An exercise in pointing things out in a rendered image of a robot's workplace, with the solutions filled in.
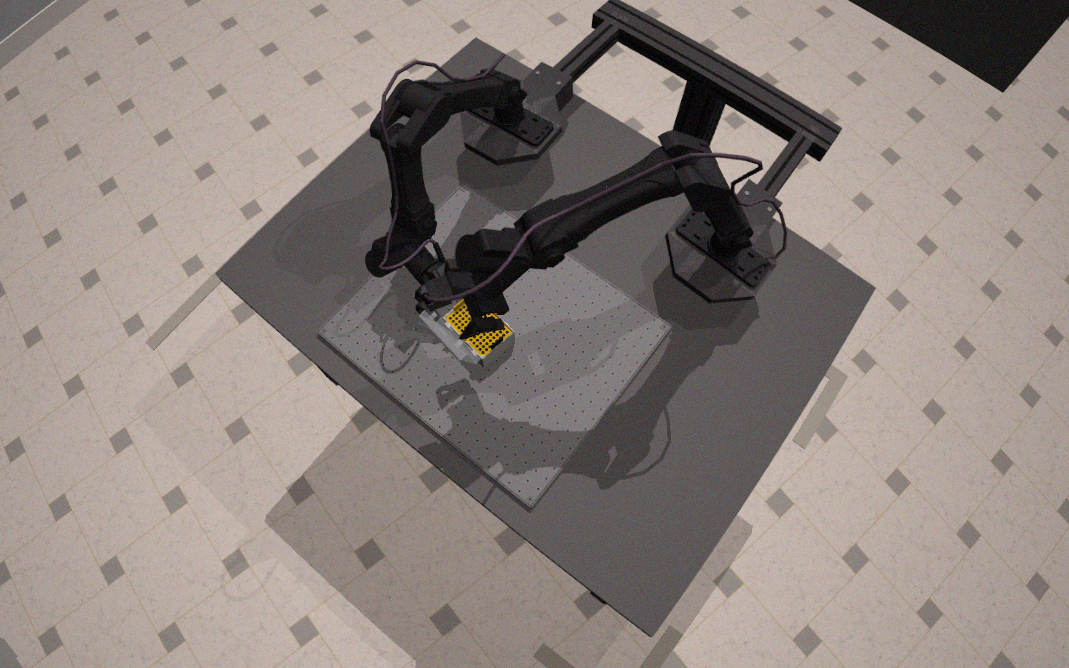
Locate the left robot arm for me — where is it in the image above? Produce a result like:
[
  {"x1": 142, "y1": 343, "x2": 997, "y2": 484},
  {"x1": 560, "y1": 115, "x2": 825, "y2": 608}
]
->
[{"x1": 455, "y1": 130, "x2": 771, "y2": 288}]

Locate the yellow perforated plate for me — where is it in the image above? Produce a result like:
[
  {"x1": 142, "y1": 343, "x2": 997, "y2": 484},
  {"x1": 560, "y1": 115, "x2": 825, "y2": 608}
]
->
[{"x1": 446, "y1": 300, "x2": 511, "y2": 355}]

